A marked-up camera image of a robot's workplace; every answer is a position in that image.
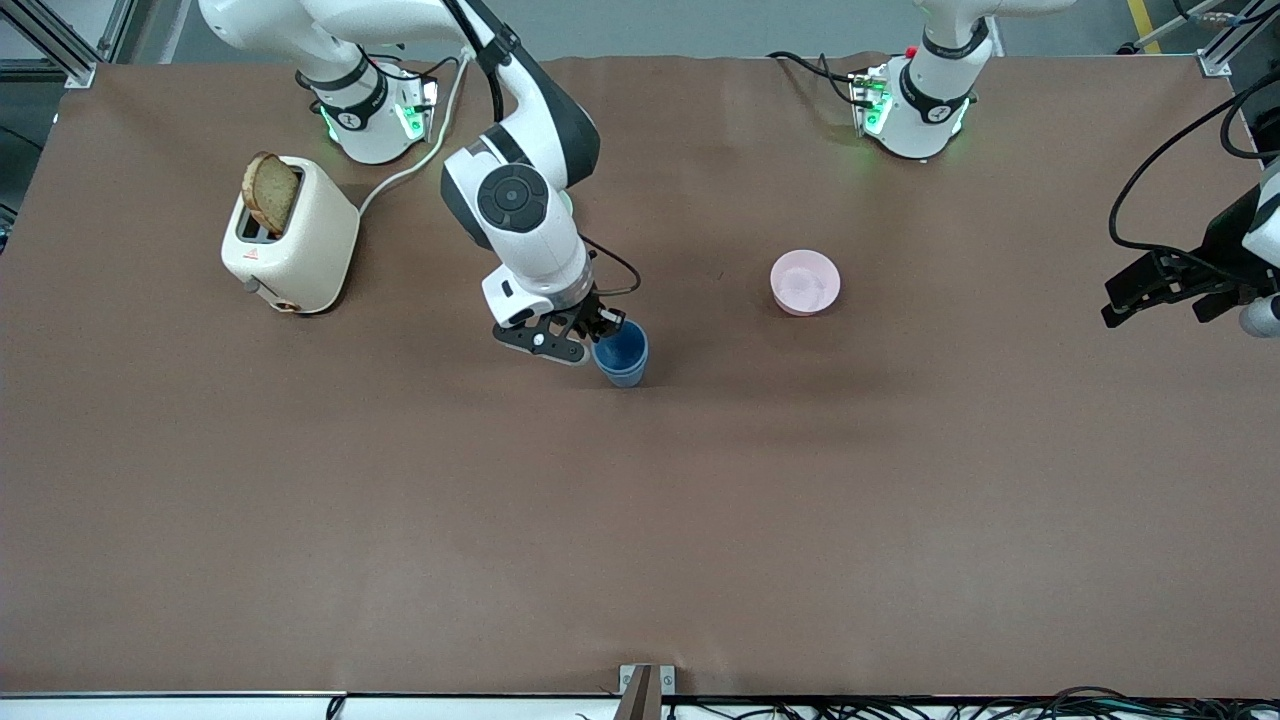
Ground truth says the grey metal table bracket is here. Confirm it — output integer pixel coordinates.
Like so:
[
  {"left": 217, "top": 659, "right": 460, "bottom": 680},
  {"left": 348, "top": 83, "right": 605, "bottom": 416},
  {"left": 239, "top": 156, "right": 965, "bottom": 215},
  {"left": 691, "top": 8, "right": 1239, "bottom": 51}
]
[{"left": 618, "top": 663, "right": 677, "bottom": 720}]

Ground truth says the black base cable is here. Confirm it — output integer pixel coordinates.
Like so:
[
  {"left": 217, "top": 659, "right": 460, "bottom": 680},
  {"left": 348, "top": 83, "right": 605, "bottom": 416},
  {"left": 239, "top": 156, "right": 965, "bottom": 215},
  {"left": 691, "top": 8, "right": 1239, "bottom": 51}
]
[
  {"left": 767, "top": 50, "right": 876, "bottom": 109},
  {"left": 296, "top": 50, "right": 461, "bottom": 111}
]

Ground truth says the brown bread slice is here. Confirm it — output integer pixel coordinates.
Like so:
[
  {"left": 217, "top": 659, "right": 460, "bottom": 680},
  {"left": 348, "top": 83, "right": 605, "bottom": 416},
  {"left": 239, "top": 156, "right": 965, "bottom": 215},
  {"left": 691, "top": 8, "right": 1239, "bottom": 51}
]
[{"left": 241, "top": 151, "right": 301, "bottom": 237}]

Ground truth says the cream white toaster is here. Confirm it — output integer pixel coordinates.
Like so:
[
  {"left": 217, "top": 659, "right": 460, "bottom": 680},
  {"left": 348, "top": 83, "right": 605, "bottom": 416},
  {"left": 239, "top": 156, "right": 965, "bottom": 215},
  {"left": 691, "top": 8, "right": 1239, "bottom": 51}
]
[{"left": 220, "top": 155, "right": 361, "bottom": 315}]

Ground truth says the black cable bundle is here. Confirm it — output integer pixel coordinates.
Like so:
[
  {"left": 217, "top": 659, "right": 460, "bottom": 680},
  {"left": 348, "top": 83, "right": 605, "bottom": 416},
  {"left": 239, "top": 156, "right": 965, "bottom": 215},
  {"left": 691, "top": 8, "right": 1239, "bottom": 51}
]
[{"left": 575, "top": 685, "right": 1280, "bottom": 720}]

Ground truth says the white toaster power cable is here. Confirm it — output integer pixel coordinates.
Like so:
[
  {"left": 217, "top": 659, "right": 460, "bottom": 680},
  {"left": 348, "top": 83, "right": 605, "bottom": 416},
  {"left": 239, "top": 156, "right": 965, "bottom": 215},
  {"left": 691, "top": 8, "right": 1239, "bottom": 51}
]
[{"left": 357, "top": 45, "right": 478, "bottom": 216}]

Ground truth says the aluminium frame post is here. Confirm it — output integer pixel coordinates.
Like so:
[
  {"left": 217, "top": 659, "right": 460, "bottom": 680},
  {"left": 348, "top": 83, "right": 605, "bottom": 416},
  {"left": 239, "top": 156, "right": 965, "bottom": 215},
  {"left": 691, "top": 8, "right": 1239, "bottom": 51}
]
[
  {"left": 1198, "top": 0, "right": 1280, "bottom": 77},
  {"left": 0, "top": 0, "right": 136, "bottom": 89}
]

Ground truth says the brown table cover mat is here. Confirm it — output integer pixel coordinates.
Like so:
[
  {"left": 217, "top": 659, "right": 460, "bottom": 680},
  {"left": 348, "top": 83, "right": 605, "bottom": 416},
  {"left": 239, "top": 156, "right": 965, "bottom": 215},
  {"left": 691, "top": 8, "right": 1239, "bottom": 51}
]
[{"left": 0, "top": 52, "right": 1280, "bottom": 699}]

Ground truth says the pale pink bowl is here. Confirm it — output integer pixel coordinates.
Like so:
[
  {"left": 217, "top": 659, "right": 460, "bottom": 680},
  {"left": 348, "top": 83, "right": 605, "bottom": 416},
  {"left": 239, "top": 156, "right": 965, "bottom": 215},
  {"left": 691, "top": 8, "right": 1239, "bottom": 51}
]
[{"left": 769, "top": 249, "right": 842, "bottom": 317}]

